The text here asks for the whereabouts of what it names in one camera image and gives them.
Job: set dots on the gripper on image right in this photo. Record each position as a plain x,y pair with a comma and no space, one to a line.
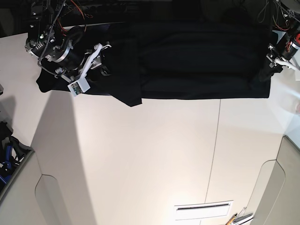
279,58

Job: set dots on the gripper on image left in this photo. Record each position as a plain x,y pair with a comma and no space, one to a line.
72,62

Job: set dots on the black T-shirt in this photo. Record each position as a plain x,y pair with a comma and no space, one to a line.
179,60

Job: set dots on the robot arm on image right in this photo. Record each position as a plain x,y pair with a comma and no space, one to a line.
285,17

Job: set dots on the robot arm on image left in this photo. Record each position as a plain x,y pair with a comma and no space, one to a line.
62,38

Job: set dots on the grey bin with blue items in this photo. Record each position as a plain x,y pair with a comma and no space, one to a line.
13,157

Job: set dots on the yellow pencil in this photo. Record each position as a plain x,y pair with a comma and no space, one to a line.
231,219

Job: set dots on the black ruler strip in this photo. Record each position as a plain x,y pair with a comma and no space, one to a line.
202,207

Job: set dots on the white camera box image left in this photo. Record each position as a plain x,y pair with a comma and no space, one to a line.
79,86

